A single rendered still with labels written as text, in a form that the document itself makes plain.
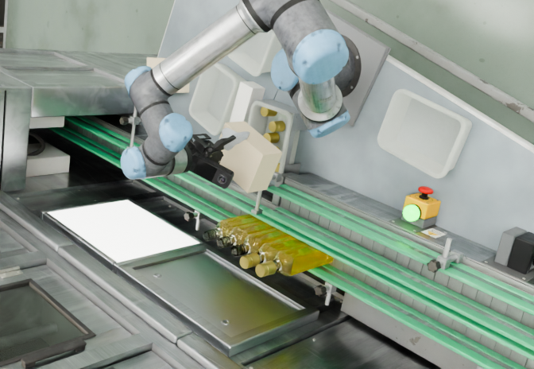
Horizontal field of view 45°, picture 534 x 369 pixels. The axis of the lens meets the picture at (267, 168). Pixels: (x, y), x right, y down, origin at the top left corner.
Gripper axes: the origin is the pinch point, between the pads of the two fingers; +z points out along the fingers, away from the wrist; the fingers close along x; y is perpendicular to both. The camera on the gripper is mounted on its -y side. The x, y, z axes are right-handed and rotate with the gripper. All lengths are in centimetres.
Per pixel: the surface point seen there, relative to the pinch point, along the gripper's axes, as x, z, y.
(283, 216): 16.3, 16.5, -9.3
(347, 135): -8.0, 35.4, -5.8
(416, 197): -8.2, 29.7, -36.5
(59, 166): 62, 6, 87
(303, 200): 7.6, 16.4, -13.0
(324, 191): 5.6, 24.8, -13.1
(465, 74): -29, 90, -5
